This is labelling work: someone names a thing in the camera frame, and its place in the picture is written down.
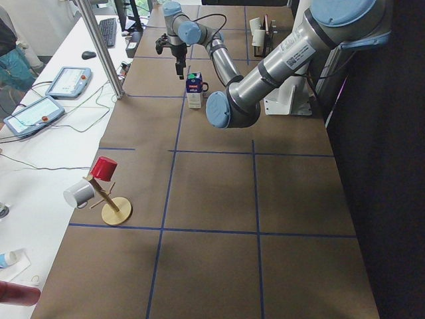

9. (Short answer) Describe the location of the black box with label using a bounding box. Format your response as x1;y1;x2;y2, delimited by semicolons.
126;31;143;58

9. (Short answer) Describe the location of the red cylinder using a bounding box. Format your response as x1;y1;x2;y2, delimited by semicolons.
1;281;41;306

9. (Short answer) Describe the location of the teach pendant tablet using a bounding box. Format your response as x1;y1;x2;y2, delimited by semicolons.
45;66;92;100
4;96;65;138

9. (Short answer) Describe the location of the white blue bottle lying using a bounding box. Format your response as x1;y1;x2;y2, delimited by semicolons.
0;251;19;269

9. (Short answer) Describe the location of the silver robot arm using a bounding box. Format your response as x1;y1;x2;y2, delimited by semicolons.
162;1;393;129

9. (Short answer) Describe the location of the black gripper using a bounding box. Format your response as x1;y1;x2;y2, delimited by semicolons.
170;43;187;80

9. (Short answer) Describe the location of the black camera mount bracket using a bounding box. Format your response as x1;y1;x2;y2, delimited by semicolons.
155;33;170;54

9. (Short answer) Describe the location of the red cup on stand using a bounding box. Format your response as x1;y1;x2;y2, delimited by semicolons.
90;156;118;181

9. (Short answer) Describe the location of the lower teach pendant tablet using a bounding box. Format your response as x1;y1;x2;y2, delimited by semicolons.
4;96;65;138

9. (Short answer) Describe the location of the blue white milk carton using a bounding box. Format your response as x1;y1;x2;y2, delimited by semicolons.
185;72;203;109

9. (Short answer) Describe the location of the wooden stand with round base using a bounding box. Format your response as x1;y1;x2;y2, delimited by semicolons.
85;174;132;226

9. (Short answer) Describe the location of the aluminium frame post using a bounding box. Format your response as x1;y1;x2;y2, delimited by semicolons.
76;0;124;100

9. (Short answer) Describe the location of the grey white mug on stand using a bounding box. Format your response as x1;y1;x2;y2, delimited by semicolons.
63;179;95;209

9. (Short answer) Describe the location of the black computer mouse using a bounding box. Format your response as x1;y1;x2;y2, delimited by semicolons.
81;51;96;60

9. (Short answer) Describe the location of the person in teal clothes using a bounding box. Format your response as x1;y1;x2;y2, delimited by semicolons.
1;7;35;92

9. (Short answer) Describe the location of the white mug black handle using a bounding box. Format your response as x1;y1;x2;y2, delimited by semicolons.
201;82;209;92

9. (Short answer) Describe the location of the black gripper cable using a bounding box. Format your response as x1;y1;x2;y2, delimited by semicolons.
191;13;230;57

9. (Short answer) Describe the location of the white ribbed mug on rack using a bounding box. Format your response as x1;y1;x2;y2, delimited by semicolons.
252;29;266;47

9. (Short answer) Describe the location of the upper teach pendant tablet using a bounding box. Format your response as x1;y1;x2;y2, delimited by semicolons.
45;66;92;100

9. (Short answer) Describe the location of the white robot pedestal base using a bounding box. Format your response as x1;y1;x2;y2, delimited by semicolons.
264;0;315;116

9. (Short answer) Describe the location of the black wire mug rack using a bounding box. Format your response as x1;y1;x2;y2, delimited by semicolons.
253;14;277;58

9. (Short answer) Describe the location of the black keyboard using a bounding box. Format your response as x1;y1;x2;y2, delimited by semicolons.
98;18;117;48

